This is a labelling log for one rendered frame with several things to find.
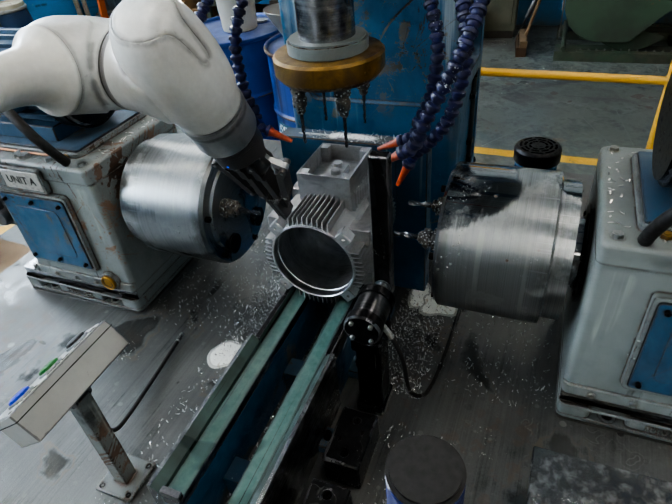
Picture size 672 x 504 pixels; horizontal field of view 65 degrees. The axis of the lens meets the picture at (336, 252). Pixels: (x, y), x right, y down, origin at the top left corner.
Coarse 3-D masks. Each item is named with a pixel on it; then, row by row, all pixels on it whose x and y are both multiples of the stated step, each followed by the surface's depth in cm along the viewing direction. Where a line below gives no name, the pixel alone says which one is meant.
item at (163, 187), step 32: (128, 160) 103; (160, 160) 99; (192, 160) 97; (128, 192) 100; (160, 192) 97; (192, 192) 95; (224, 192) 100; (128, 224) 105; (160, 224) 99; (192, 224) 96; (224, 224) 102; (256, 224) 113; (192, 256) 106; (224, 256) 104
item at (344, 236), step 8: (280, 216) 91; (272, 224) 90; (280, 224) 90; (272, 232) 91; (344, 232) 86; (352, 232) 87; (336, 240) 87; (344, 240) 87; (352, 240) 86; (280, 280) 98; (288, 288) 99; (352, 288) 94; (344, 296) 94; (352, 296) 94
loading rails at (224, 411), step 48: (288, 336) 95; (336, 336) 90; (240, 384) 85; (288, 384) 97; (336, 384) 90; (192, 432) 77; (240, 432) 83; (288, 432) 76; (192, 480) 72; (240, 480) 72; (288, 480) 75
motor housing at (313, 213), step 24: (288, 216) 89; (312, 216) 89; (336, 216) 89; (360, 216) 93; (288, 240) 99; (312, 240) 106; (288, 264) 98; (312, 264) 102; (336, 264) 103; (360, 264) 89; (312, 288) 98; (336, 288) 96
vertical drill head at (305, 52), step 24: (312, 0) 76; (336, 0) 76; (312, 24) 78; (336, 24) 78; (288, 48) 81; (312, 48) 78; (336, 48) 78; (360, 48) 80; (384, 48) 83; (288, 72) 79; (312, 72) 77; (336, 72) 77; (360, 72) 78; (336, 96) 82
